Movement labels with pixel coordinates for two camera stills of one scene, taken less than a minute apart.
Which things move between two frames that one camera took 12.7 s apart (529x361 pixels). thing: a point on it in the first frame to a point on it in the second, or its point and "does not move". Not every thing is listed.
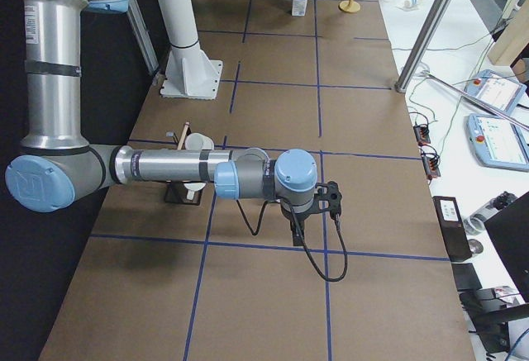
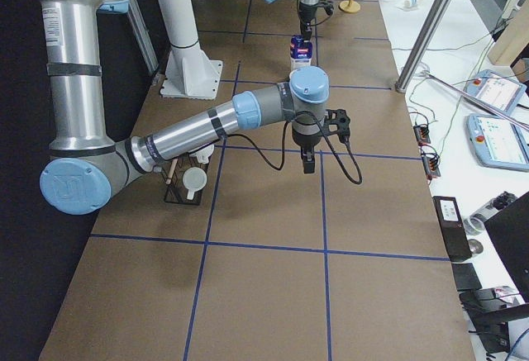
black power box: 453,229 does not move
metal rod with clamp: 486,105 does not move
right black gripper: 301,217 to 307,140
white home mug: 192,187 does not move
